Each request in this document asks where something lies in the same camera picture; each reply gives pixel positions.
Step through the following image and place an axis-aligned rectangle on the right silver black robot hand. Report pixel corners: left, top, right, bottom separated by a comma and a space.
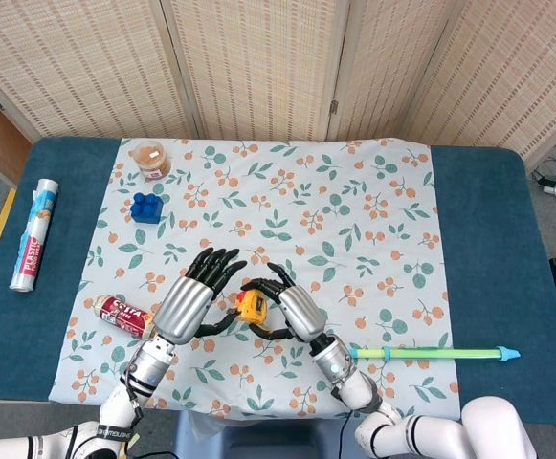
240, 261, 328, 344

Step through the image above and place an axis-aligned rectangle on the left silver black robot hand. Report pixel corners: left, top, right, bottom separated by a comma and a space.
152, 247, 249, 347

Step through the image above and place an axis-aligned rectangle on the yellow tape measure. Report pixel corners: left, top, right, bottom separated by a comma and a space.
229, 288, 271, 324

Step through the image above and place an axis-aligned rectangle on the red label coffee bottle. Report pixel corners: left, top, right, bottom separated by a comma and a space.
93, 294, 160, 340

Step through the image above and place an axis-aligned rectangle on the blue toy building block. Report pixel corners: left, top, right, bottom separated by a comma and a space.
129, 191, 165, 224

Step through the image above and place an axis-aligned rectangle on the floral print tablecloth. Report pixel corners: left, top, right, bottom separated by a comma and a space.
47, 137, 462, 423

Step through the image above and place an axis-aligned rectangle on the clear jar with orange contents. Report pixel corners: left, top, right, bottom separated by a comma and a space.
131, 142, 172, 182

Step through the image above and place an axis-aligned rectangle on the plastic food bag roll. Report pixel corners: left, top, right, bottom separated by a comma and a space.
9, 178, 60, 291

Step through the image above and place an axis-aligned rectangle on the woven folding screen panel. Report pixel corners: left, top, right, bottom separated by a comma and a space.
0, 0, 200, 143
161, 0, 351, 142
328, 0, 471, 144
401, 0, 556, 164

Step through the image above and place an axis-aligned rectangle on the green toy sword blue handle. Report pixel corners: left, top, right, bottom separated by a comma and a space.
347, 344, 522, 363

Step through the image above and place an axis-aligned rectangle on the black floor cable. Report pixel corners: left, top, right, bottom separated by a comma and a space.
529, 156, 556, 188

